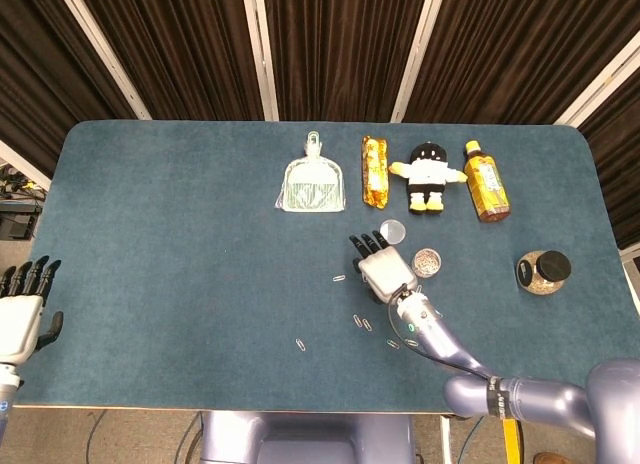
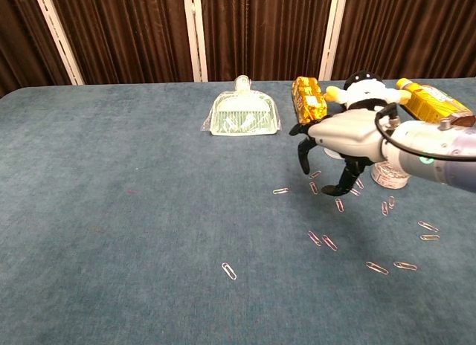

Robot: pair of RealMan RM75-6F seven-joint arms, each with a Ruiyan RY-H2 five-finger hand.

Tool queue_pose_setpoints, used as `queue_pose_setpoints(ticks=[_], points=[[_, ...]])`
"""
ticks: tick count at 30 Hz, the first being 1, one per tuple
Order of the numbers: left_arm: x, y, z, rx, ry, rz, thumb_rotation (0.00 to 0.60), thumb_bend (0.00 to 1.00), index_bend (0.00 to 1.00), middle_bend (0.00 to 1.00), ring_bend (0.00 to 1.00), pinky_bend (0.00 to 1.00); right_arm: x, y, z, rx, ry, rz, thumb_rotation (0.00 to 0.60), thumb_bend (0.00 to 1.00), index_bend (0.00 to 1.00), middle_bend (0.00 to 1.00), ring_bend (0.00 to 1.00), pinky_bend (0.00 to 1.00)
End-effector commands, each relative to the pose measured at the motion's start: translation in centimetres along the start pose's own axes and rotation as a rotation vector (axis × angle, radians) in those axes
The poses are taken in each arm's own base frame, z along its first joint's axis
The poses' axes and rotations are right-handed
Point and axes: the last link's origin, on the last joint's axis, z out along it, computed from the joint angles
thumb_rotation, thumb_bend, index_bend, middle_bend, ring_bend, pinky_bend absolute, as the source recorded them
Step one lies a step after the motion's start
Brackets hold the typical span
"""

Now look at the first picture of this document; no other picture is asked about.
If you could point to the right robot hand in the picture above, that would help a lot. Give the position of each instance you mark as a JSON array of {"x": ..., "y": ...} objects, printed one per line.
[{"x": 387, "y": 274}]

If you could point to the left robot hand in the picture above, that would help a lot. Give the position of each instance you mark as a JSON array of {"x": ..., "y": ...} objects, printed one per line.
[{"x": 20, "y": 329}]

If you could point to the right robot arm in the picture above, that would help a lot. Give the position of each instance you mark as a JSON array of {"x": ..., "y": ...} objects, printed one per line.
[{"x": 440, "y": 341}]

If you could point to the purple robot base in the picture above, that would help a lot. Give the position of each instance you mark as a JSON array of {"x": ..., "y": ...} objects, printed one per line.
[{"x": 310, "y": 436}]

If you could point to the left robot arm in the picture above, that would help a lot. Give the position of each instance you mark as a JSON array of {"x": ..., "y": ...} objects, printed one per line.
[{"x": 6, "y": 389}]

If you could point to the clear paperclip container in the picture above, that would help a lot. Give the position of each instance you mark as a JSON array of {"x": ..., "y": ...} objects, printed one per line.
[{"x": 426, "y": 263}]

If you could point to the clear round lid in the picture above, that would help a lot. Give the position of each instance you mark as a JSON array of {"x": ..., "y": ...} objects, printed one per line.
[{"x": 395, "y": 231}]

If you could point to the gold foil snack package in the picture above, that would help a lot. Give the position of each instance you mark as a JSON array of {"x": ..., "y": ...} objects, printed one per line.
[{"x": 376, "y": 171}]

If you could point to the black equipment box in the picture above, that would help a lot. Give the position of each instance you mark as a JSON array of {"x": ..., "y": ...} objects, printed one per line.
[{"x": 15, "y": 224}]

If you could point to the black white plush toy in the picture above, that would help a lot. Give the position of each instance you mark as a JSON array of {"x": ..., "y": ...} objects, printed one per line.
[{"x": 427, "y": 174}]

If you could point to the packaged mini dustpan brush set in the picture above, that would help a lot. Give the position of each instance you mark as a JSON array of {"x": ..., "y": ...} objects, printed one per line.
[{"x": 312, "y": 184}]

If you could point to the yellow label tea bottle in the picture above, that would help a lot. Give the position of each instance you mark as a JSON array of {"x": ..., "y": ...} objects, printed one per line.
[{"x": 487, "y": 184}]

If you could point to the glass jar with black lid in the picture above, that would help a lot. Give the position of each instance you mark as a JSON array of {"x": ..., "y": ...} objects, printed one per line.
[{"x": 542, "y": 274}]

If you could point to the blue felt table cover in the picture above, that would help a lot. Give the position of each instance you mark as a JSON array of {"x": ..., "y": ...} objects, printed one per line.
[{"x": 175, "y": 284}]

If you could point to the white table leg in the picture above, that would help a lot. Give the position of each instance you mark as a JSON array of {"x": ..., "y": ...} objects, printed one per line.
[{"x": 445, "y": 439}]

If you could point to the yellow floor tape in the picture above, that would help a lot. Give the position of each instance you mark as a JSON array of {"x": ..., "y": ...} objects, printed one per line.
[{"x": 511, "y": 441}]

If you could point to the brown curtain panel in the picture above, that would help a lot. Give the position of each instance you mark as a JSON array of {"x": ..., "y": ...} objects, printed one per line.
[
  {"x": 620, "y": 159},
  {"x": 185, "y": 49},
  {"x": 515, "y": 49},
  {"x": 40, "y": 59},
  {"x": 340, "y": 49}
]

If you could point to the brown shoe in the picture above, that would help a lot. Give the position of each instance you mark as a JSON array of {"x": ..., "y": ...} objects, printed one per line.
[{"x": 552, "y": 457}]

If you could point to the white partition post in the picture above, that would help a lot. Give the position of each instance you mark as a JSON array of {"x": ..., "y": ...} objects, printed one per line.
[
  {"x": 100, "y": 49},
  {"x": 600, "y": 76},
  {"x": 22, "y": 163},
  {"x": 419, "y": 49},
  {"x": 260, "y": 49}
]

